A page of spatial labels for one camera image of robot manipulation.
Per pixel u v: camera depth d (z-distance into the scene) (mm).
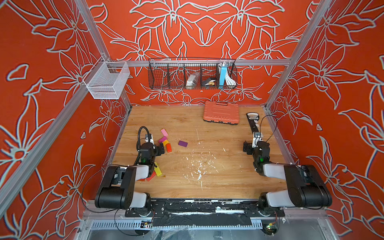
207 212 728
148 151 686
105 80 922
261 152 696
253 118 1102
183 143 992
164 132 1032
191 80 911
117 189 445
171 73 1001
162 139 1001
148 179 830
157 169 857
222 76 867
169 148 951
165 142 971
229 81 914
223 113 1098
